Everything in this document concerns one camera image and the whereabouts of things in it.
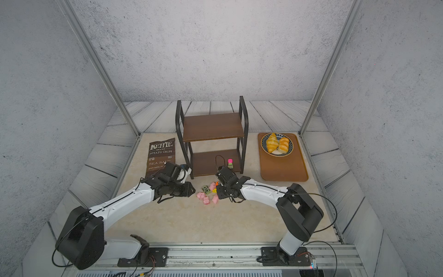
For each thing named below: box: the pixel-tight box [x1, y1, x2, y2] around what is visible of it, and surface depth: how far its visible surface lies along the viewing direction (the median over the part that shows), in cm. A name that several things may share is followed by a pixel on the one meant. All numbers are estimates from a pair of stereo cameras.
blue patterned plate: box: [260, 132, 295, 158], surface depth 110 cm
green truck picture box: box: [201, 185, 212, 195], surface depth 93 cm
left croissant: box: [266, 132, 279, 154], surface depth 110 cm
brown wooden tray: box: [258, 132, 309, 182], surface depth 109 cm
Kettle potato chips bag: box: [145, 137, 176, 178], surface depth 110 cm
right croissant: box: [278, 136, 290, 155], surface depth 109 cm
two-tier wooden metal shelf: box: [175, 95, 249, 180], surface depth 90 cm
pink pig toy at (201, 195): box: [196, 191, 206, 201], surface depth 91 cm
